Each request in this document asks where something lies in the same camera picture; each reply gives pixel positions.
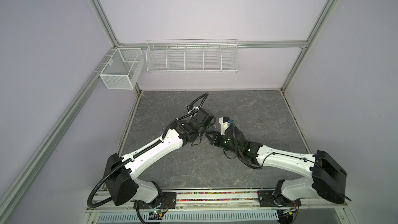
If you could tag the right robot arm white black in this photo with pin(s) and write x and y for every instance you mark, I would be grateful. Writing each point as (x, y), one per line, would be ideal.
(320, 175)

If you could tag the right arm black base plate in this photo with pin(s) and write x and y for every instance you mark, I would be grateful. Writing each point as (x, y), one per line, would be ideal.
(267, 198)

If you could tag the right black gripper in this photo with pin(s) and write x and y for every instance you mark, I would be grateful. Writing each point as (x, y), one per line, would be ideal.
(215, 141)

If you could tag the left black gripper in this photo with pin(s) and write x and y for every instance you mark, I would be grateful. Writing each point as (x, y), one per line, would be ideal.
(208, 126)

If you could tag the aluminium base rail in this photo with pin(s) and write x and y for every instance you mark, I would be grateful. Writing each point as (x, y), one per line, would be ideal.
(195, 199)

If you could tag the white wire divided basket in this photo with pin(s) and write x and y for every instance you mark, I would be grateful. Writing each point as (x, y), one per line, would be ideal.
(193, 56)

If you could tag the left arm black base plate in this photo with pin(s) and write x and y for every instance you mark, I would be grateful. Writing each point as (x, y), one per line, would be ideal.
(167, 200)

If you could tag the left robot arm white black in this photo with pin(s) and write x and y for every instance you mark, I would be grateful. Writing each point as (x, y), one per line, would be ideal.
(122, 172)

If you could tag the white vented cable duct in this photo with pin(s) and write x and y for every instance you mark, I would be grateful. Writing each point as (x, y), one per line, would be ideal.
(176, 217)

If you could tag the white mesh box basket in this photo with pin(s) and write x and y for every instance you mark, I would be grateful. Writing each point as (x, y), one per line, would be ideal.
(123, 69)

